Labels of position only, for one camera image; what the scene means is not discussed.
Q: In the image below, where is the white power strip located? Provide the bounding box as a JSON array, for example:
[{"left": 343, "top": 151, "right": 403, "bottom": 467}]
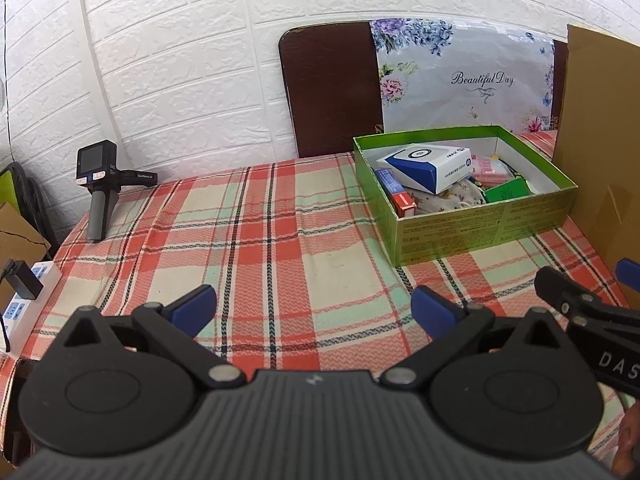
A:
[{"left": 0, "top": 260, "right": 63, "bottom": 357}]

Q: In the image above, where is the spare black hand-held gripper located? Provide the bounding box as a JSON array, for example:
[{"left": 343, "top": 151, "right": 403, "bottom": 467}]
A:
[{"left": 75, "top": 139, "right": 160, "bottom": 243}]

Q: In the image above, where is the large brown cardboard box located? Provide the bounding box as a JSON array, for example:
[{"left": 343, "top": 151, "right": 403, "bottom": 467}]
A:
[{"left": 552, "top": 24, "right": 640, "bottom": 311}]

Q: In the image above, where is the pink white tissue packet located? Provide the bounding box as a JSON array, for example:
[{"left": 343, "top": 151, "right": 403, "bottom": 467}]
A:
[{"left": 470, "top": 154, "right": 516, "bottom": 186}]

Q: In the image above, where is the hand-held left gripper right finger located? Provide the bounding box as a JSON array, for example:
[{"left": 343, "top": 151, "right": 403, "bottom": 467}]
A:
[{"left": 382, "top": 285, "right": 574, "bottom": 389}]

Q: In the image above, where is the person's right hand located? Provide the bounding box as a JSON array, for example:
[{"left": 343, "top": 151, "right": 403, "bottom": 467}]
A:
[{"left": 617, "top": 402, "right": 640, "bottom": 476}]

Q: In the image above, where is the red colourful carton box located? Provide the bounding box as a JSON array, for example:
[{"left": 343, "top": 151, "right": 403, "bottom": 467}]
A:
[{"left": 374, "top": 167, "right": 418, "bottom": 219}]

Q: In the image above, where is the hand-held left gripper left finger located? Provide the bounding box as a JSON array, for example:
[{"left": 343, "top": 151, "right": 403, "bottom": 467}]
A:
[{"left": 57, "top": 284, "right": 247, "bottom": 389}]

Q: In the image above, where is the thin black wall cable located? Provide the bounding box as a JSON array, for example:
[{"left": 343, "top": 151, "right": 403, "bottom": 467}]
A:
[{"left": 0, "top": 0, "right": 16, "bottom": 161}]

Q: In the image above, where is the white blue carton box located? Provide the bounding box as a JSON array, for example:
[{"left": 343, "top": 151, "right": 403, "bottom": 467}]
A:
[{"left": 376, "top": 145, "right": 473, "bottom": 196}]

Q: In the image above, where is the black chair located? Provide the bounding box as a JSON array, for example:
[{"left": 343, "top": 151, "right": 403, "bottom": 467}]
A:
[{"left": 7, "top": 162, "right": 62, "bottom": 246}]

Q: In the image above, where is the floral patterned cloth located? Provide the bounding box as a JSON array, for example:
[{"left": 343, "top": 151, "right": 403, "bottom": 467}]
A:
[{"left": 412, "top": 180, "right": 488, "bottom": 217}]

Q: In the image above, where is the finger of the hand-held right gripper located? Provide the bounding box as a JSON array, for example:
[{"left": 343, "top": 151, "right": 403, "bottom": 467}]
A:
[
  {"left": 615, "top": 258, "right": 640, "bottom": 312},
  {"left": 534, "top": 266, "right": 608, "bottom": 333}
]

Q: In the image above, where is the plaid tablecloth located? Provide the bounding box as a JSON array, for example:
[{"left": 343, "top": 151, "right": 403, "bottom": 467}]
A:
[{"left": 0, "top": 130, "right": 640, "bottom": 461}]

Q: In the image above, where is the black power adapter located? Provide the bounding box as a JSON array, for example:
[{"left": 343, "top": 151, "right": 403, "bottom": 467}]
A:
[{"left": 2, "top": 258, "right": 45, "bottom": 301}]

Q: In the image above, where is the floral plastic bag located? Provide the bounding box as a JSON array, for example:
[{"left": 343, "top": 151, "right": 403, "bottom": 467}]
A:
[{"left": 369, "top": 17, "right": 557, "bottom": 136}]

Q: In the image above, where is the brown cardboard sheet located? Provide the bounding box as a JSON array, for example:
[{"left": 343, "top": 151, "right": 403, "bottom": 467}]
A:
[{"left": 0, "top": 202, "right": 53, "bottom": 281}]

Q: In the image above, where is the green packet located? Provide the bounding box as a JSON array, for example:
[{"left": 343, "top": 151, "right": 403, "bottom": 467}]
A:
[{"left": 484, "top": 177, "right": 533, "bottom": 206}]

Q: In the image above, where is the green panel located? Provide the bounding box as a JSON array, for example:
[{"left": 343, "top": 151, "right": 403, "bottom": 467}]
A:
[{"left": 0, "top": 169, "right": 16, "bottom": 208}]

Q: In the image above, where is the green cardboard box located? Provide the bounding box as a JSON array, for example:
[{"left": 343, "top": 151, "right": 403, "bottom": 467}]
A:
[{"left": 352, "top": 125, "right": 579, "bottom": 268}]

